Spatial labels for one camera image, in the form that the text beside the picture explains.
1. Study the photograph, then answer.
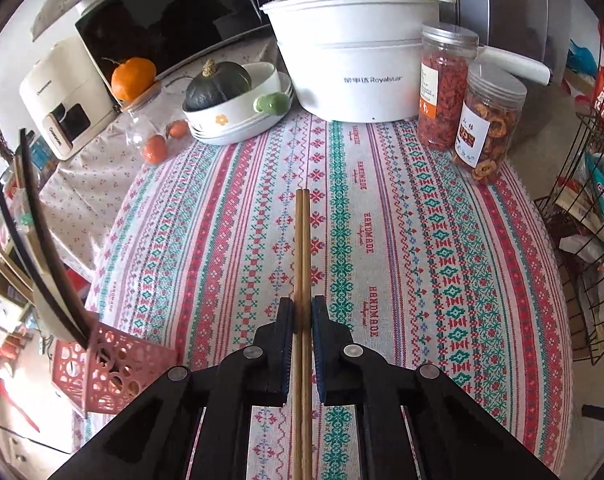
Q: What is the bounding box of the dark green pumpkin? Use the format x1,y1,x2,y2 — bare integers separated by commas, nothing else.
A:
183,58,253,113

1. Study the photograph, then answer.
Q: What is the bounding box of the black chopstick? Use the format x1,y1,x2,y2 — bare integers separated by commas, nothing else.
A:
0,132,86,349
19,129,94,339

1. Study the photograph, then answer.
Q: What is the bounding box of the white electric cooking pot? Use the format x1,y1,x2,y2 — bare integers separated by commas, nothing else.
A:
260,0,553,122

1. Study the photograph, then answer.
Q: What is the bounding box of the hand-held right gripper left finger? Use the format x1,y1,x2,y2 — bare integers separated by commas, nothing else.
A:
47,296,297,480

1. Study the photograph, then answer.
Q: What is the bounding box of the pink perforated utensil basket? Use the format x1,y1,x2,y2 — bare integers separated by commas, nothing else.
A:
52,312,181,419

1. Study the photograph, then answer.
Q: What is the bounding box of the blue plastic bag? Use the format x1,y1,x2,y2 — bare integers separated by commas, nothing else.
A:
567,40,599,77

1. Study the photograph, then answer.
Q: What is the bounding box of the cream air fryer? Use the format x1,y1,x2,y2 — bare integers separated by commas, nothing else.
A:
18,35,121,162

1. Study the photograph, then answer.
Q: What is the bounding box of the glass jar with wooden lid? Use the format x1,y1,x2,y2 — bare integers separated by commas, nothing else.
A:
119,80,171,164

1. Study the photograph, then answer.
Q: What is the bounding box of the white plate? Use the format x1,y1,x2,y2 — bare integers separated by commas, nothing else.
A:
189,72,296,146

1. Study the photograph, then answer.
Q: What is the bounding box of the jar of red berries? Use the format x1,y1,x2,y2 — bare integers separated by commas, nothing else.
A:
417,22,480,151

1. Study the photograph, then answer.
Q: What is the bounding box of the white dish with green handle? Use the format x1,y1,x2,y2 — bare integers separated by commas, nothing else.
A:
182,62,289,134

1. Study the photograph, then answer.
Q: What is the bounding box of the grey refrigerator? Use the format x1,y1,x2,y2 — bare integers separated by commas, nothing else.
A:
354,0,574,72

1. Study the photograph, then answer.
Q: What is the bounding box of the black microwave oven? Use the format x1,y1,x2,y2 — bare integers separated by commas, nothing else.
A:
74,0,264,97

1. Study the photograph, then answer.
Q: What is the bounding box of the small-floral tablecloth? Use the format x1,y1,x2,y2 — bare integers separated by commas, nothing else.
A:
34,37,284,282

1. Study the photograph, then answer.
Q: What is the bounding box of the wooden shelf unit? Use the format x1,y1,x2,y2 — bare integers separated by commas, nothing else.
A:
0,260,39,363

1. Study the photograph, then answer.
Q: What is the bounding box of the jar of dried fruit slices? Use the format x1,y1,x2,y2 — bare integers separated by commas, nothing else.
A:
451,60,528,186

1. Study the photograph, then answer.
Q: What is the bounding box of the large mandarin orange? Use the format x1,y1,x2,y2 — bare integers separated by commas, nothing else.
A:
102,56,158,103

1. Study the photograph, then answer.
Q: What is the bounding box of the black wire rack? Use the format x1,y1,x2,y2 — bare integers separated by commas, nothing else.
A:
534,110,604,367

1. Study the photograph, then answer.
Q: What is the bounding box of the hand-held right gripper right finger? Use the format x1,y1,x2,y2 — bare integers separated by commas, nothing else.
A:
310,295,558,480

